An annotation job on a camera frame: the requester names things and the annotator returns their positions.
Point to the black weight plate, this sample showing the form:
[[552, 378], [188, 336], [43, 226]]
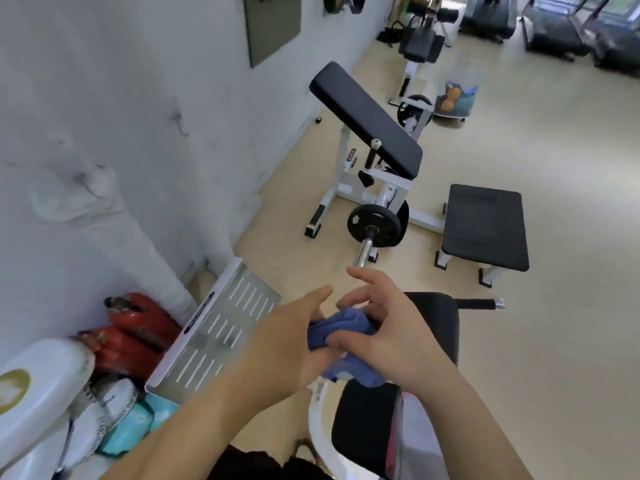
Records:
[[382, 219], [412, 107]]

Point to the person's left forearm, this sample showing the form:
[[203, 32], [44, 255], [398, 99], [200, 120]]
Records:
[[190, 434]]

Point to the person's left hand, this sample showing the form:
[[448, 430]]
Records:
[[285, 349]]

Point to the black seat pad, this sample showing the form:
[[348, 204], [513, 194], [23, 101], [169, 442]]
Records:
[[370, 119]]

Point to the pink towel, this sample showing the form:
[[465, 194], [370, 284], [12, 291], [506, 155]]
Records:
[[395, 439]]

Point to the blue towel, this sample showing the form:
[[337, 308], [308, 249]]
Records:
[[350, 317]]

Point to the person's white shoe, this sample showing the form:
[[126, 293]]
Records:
[[305, 450]]

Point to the teal dumbbell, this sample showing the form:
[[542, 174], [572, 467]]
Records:
[[125, 429], [162, 407]]

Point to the black white exercise machine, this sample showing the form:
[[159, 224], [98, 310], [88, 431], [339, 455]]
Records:
[[422, 44]]

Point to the black hanging attachment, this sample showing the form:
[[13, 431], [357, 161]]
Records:
[[345, 2]]

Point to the black treadmill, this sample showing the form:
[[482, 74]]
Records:
[[620, 52], [555, 39], [487, 22]]

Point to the clear wheeled storage bin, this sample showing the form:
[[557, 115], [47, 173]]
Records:
[[457, 97]]

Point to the black bench seat cushion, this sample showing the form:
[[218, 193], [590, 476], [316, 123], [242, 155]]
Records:
[[485, 224]]

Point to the chrome plate sleeve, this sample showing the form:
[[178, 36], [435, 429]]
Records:
[[365, 249]]

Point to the white weight machine frame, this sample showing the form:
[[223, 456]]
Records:
[[345, 159]]

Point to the person's black shorts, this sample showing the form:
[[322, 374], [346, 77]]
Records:
[[250, 464]]

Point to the grey towel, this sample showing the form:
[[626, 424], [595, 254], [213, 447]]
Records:
[[425, 434]]

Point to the silver slotted foot plate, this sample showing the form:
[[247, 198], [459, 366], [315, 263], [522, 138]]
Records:
[[225, 294]]

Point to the person's right hand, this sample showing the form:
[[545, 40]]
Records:
[[400, 339]]

